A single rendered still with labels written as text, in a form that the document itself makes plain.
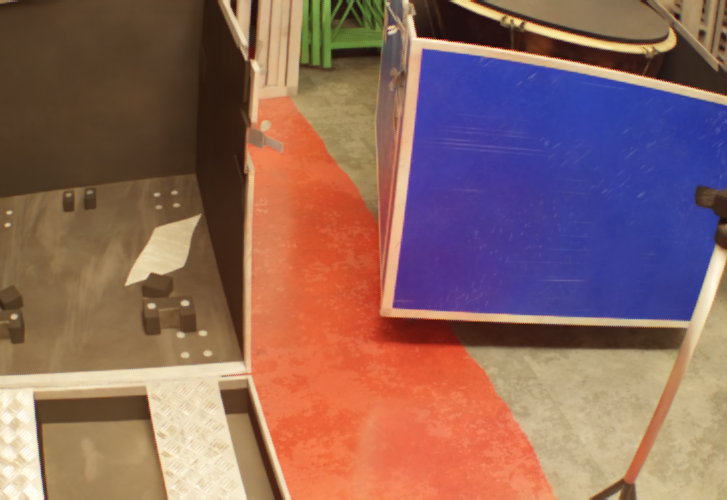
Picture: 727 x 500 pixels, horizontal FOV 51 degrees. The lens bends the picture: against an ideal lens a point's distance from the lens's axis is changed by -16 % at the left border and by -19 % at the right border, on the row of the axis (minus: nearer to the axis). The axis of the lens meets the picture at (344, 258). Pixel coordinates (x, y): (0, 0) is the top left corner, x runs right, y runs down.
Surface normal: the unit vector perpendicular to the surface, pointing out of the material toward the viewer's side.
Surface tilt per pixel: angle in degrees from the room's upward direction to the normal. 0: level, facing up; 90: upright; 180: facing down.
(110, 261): 0
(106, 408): 92
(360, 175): 0
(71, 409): 92
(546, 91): 90
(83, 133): 90
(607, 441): 0
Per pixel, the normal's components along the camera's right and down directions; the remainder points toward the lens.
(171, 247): 0.07, -0.83
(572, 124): -0.01, 0.56
